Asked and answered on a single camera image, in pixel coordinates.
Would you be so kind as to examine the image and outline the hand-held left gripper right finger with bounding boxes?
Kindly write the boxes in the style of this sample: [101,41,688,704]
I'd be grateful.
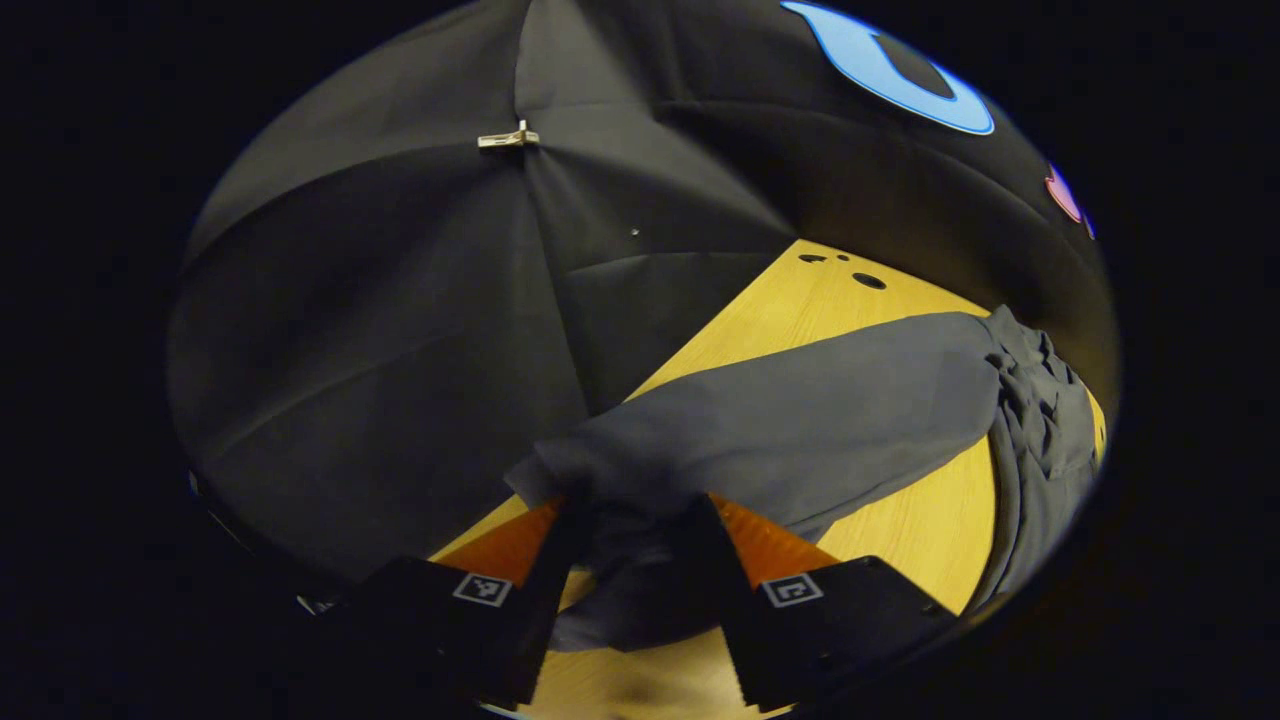
[690,492,956,713]

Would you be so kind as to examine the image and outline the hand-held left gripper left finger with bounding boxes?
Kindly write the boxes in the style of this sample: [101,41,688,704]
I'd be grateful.
[300,497,591,713]

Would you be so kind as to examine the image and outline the grey long-sleeved shirt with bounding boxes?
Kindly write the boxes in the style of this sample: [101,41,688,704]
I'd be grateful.
[503,305,1106,653]

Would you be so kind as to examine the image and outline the silver metal clip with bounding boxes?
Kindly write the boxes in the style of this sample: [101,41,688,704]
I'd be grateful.
[477,120,541,151]

